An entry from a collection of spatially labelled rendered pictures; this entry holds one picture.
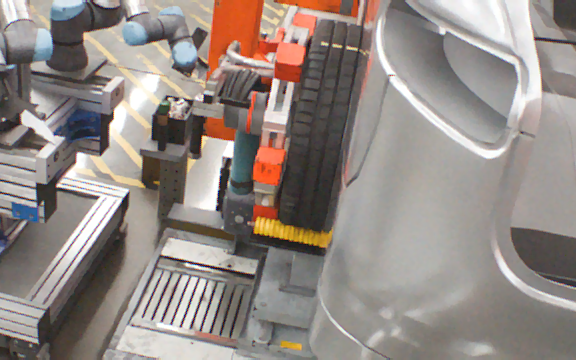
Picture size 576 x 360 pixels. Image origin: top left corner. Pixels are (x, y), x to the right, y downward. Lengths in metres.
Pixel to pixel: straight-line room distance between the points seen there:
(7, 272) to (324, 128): 1.25
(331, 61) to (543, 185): 0.68
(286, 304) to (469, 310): 1.35
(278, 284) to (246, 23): 0.94
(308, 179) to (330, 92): 0.25
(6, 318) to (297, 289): 0.99
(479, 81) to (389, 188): 0.23
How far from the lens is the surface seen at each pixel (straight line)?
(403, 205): 1.12
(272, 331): 2.44
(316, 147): 1.90
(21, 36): 1.64
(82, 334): 2.60
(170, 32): 2.20
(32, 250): 2.64
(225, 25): 2.56
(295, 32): 2.20
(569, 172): 2.07
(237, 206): 2.63
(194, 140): 2.11
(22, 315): 2.36
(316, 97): 1.90
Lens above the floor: 1.82
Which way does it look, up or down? 31 degrees down
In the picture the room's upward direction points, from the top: 10 degrees clockwise
